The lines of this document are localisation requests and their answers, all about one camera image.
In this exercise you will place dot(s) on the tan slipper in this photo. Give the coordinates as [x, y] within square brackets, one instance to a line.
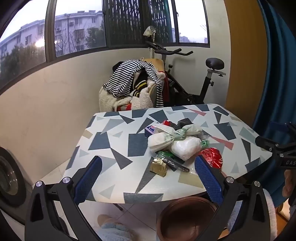
[104, 221]

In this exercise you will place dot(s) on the wooden chair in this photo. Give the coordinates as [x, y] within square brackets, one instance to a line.
[157, 63]

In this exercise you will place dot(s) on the gold foil wrapper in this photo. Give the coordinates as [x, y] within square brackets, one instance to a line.
[158, 168]

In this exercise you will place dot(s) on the person's right hand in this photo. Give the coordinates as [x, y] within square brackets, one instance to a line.
[289, 185]

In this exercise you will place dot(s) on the dark window grille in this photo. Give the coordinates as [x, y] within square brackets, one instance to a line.
[124, 23]

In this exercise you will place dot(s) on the black yellow striped garment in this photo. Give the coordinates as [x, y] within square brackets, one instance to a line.
[138, 87]

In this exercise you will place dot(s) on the blue cardboard box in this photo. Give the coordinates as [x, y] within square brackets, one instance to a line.
[150, 131]

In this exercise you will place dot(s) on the washing machine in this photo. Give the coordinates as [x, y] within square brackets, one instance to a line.
[9, 180]

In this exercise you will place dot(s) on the beige object on pole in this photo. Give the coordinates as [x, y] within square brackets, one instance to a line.
[149, 31]

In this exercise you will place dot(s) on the blue curtain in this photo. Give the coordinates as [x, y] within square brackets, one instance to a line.
[277, 69]

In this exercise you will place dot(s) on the green plastic wrapper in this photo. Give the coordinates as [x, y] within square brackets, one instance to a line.
[165, 154]
[204, 143]

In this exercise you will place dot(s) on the yellow wooden panel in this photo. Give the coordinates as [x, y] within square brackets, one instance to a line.
[245, 58]

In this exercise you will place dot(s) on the white fluffy garment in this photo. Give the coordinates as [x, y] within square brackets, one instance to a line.
[270, 208]

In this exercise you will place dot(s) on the grey apartment building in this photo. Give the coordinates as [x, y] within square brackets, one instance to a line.
[76, 30]

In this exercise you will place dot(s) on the black white striped shirt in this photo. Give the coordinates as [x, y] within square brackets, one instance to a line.
[122, 78]

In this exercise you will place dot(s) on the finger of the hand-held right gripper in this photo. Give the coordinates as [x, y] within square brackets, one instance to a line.
[278, 126]
[266, 143]

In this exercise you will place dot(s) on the red foil wrapper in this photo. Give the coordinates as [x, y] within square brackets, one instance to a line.
[211, 157]

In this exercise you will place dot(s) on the white bag of cotton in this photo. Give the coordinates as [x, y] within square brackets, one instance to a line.
[187, 148]

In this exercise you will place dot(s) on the light blue fluffy pajama leg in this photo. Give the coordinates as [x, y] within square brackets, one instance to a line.
[118, 233]

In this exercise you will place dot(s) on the black exercise bike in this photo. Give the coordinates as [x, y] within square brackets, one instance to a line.
[203, 90]

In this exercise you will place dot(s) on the black patterned packet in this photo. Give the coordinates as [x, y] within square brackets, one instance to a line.
[185, 122]

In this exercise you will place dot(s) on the brown round trash bin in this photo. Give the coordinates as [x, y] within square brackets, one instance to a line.
[185, 220]

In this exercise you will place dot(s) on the small red packet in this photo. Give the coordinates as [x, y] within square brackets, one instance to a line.
[166, 122]

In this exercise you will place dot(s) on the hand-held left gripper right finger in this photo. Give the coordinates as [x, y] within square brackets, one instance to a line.
[208, 178]

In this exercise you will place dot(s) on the white plastic bag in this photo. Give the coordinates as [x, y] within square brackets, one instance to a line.
[159, 141]

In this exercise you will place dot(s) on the window with dark frame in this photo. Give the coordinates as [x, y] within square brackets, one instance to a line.
[49, 34]

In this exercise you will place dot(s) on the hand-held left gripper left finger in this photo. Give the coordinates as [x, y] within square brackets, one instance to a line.
[89, 178]

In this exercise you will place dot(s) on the red white cloth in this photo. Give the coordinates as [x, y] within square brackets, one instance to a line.
[123, 107]

